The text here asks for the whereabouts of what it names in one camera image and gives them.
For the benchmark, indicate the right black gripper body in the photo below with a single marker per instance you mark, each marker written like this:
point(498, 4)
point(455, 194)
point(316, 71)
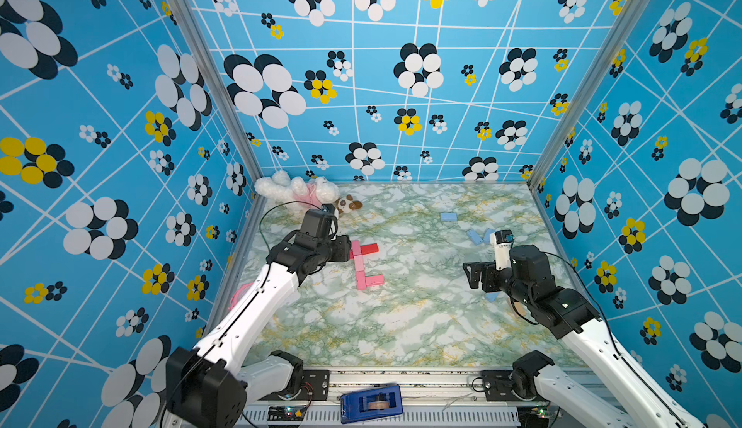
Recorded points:
point(492, 277)

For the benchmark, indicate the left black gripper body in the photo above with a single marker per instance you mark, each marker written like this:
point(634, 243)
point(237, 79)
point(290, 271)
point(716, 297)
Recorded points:
point(336, 249)

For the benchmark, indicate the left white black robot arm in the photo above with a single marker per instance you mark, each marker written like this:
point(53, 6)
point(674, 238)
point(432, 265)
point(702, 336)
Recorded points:
point(208, 385)

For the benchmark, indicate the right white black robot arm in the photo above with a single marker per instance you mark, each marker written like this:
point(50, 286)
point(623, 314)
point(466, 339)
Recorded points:
point(523, 274)

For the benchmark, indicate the small brown white plush dog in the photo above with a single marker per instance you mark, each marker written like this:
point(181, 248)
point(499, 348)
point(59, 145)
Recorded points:
point(347, 204)

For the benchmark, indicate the white pink plush toy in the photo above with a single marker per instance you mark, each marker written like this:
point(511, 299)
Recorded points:
point(281, 188)

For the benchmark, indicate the pink alarm clock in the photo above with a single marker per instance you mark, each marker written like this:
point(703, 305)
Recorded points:
point(238, 295)

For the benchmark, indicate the right circuit board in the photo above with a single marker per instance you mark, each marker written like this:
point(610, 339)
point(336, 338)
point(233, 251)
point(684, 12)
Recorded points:
point(533, 413)

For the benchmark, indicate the circuit board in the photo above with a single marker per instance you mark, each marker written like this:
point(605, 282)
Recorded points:
point(533, 413)
point(286, 413)

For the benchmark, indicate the blue box device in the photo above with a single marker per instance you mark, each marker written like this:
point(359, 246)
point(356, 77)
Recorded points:
point(361, 406)

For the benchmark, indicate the left circuit board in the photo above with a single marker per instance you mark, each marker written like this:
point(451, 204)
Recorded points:
point(286, 413)

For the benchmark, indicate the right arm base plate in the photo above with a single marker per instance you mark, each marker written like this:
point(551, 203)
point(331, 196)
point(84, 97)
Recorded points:
point(498, 385)

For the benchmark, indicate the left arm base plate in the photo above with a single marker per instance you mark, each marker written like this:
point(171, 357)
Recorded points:
point(313, 387)

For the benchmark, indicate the aluminium front rail frame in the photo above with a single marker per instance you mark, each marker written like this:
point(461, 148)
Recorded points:
point(432, 397)

